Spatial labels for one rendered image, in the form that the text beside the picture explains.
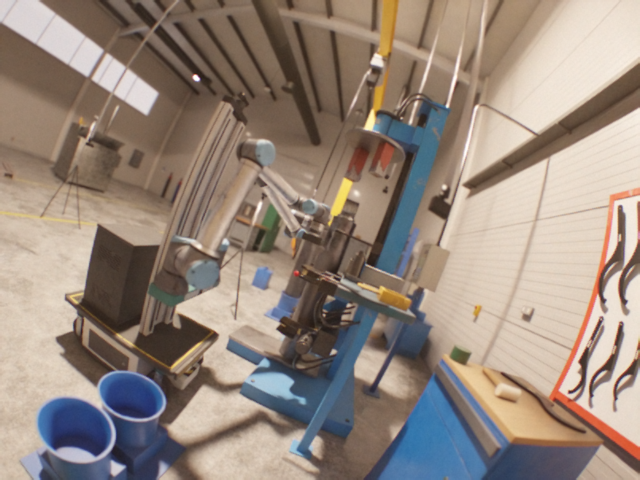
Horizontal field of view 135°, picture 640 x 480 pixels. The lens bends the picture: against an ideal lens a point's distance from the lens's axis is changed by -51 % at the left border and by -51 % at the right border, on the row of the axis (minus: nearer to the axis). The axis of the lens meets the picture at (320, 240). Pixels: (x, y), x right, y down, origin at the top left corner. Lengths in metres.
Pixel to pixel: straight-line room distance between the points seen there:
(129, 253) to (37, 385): 0.94
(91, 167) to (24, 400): 7.95
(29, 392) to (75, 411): 0.55
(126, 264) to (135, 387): 0.65
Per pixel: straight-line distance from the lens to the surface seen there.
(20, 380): 1.79
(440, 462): 1.16
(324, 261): 2.24
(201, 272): 1.19
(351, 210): 2.29
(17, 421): 1.60
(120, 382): 1.37
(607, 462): 2.01
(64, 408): 1.21
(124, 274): 1.61
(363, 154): 2.62
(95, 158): 9.07
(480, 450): 0.98
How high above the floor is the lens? 1.24
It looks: level
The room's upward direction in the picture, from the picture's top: 22 degrees clockwise
